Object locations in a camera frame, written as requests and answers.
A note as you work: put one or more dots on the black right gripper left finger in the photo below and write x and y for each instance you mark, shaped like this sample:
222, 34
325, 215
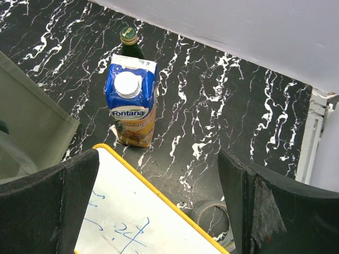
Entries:
43, 212

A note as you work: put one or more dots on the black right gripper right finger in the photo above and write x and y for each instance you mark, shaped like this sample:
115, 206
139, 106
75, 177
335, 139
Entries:
272, 213

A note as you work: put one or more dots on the grey-green canvas bag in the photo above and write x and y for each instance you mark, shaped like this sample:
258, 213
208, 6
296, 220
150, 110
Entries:
35, 130

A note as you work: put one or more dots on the Fontana pineapple juice carton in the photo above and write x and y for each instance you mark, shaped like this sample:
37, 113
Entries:
130, 92

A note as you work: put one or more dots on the grey tape roll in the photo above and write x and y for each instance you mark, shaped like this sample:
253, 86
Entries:
212, 216

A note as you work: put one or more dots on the yellow-framed whiteboard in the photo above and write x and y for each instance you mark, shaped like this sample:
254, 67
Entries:
127, 214

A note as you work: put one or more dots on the green glass bottle gold cap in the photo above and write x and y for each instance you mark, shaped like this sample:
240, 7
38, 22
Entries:
130, 47

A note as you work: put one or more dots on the aluminium frame rail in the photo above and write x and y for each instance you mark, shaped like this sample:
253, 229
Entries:
321, 106

